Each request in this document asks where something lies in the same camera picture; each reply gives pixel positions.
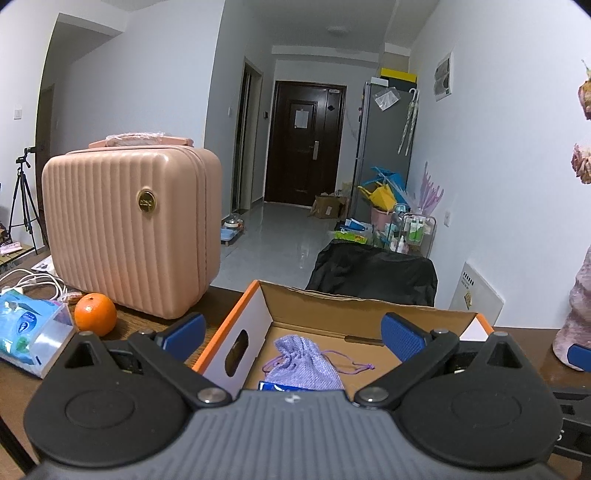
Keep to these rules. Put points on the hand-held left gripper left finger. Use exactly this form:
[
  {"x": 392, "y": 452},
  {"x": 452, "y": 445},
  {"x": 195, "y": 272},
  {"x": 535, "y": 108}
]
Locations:
[{"x": 187, "y": 333}]

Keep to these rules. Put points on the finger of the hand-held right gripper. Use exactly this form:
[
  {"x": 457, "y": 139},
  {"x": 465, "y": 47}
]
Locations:
[
  {"x": 580, "y": 357},
  {"x": 575, "y": 397}
]

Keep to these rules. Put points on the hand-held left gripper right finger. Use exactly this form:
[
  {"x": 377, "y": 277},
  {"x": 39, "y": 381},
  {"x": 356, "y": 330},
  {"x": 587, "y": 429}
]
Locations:
[{"x": 401, "y": 340}]

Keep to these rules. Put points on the orange cardboard box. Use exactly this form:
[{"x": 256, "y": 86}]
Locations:
[{"x": 258, "y": 318}]

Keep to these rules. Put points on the blue tissue packet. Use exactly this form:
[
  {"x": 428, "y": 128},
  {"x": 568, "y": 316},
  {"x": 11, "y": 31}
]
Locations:
[{"x": 277, "y": 386}]

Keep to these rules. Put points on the mottled pink ceramic vase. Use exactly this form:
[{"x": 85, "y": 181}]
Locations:
[{"x": 577, "y": 314}]

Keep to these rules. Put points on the white leaning board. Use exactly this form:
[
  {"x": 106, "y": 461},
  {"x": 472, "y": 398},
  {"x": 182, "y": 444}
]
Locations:
[{"x": 478, "y": 293}]

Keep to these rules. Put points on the orange fruit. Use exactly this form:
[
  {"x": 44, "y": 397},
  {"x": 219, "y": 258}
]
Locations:
[{"x": 95, "y": 314}]

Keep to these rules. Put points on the blue pet feeder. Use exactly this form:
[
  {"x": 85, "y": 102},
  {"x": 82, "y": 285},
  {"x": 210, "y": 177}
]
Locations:
[{"x": 232, "y": 230}]

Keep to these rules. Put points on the pink ribbed suitcase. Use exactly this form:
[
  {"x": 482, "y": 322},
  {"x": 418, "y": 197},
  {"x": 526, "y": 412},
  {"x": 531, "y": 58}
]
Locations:
[{"x": 129, "y": 230}]

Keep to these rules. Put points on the blue floor package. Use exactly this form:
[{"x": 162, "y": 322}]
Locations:
[{"x": 353, "y": 230}]

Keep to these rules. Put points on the pink bucket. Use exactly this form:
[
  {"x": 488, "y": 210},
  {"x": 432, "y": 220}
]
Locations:
[{"x": 382, "y": 219}]

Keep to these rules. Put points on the brown floor cardboard box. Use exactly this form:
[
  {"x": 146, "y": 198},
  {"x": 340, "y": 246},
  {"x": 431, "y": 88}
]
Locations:
[{"x": 328, "y": 207}]

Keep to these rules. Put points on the blue wet wipes pack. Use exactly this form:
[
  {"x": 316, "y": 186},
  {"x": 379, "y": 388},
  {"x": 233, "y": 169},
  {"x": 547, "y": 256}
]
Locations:
[{"x": 32, "y": 332}]

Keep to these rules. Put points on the blue plastic stool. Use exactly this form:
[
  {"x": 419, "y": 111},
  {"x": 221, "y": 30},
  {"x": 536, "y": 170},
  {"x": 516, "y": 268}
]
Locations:
[{"x": 388, "y": 177}]

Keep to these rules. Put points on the grey refrigerator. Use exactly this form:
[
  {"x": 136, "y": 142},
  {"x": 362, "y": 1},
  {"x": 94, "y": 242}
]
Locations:
[{"x": 383, "y": 143}]

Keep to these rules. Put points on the dark brown entrance door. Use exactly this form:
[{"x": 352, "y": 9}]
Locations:
[{"x": 304, "y": 152}]

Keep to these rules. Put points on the hanging folded umbrella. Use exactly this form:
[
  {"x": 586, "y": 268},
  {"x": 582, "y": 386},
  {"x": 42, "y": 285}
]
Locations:
[{"x": 408, "y": 122}]

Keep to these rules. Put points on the clear plastic bag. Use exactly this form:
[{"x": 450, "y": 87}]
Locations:
[{"x": 386, "y": 99}]

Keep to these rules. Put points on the white paper on door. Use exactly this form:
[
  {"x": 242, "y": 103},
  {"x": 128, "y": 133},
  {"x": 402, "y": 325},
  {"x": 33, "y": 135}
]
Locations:
[{"x": 300, "y": 119}]

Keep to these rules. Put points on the yellow and black box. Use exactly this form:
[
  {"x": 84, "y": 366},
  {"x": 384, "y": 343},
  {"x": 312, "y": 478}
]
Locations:
[{"x": 398, "y": 77}]

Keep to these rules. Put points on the white electrical panel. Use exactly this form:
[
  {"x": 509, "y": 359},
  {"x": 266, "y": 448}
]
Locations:
[{"x": 443, "y": 76}]

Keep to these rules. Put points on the round ceiling light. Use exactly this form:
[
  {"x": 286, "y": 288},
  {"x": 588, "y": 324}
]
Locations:
[{"x": 337, "y": 29}]

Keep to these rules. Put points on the purple coral wall decor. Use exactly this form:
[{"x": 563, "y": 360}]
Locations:
[{"x": 429, "y": 191}]

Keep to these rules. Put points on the side door frame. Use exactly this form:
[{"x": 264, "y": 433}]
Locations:
[{"x": 249, "y": 138}]

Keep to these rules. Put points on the black camera tripod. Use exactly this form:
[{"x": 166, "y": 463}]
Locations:
[{"x": 23, "y": 194}]

